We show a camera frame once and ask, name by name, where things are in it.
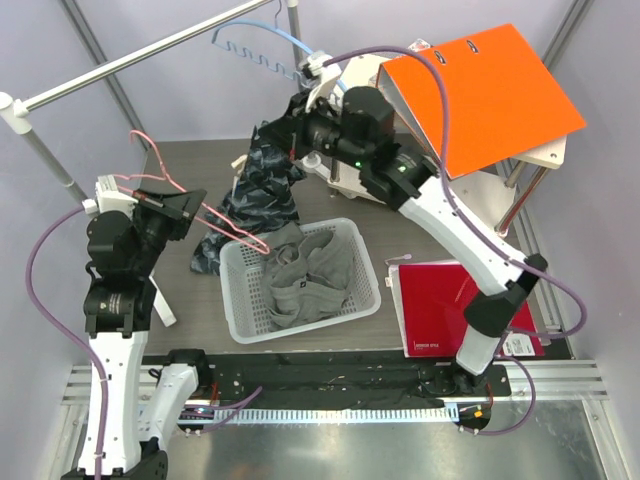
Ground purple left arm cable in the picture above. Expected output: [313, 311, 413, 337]
[25, 207, 264, 474]

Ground white two-tier shelf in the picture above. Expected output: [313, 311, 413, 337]
[341, 54, 568, 234]

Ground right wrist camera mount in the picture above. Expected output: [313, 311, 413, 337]
[299, 50, 342, 113]

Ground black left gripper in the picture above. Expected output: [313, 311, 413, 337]
[127, 188, 204, 276]

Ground silver clothes rack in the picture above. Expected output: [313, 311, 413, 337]
[1, 1, 311, 206]

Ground dark patterned shark shorts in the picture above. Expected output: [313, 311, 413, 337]
[190, 129, 307, 275]

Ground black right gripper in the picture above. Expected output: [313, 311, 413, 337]
[259, 89, 368, 172]

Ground red folder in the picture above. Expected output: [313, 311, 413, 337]
[387, 257, 549, 359]

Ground white cable duct strip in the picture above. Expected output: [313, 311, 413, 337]
[229, 404, 459, 425]

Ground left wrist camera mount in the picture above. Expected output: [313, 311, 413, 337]
[82, 175, 137, 218]

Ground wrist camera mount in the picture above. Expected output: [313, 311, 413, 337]
[82, 175, 137, 218]
[299, 50, 342, 113]

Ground patterned book under binder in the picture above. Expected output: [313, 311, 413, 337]
[404, 38, 432, 52]

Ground light blue hanger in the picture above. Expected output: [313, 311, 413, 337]
[211, 1, 315, 89]

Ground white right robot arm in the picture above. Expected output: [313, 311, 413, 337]
[258, 87, 547, 395]

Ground grey shorts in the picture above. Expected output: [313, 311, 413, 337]
[261, 222, 354, 330]

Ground white plastic basket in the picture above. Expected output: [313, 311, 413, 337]
[219, 218, 381, 344]

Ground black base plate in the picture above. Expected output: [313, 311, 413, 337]
[144, 349, 511, 409]

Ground orange ring binder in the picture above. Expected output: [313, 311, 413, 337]
[377, 24, 586, 179]

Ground pink hanger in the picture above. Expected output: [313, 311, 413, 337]
[113, 129, 271, 255]

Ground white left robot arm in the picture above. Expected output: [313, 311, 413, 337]
[65, 189, 213, 479]

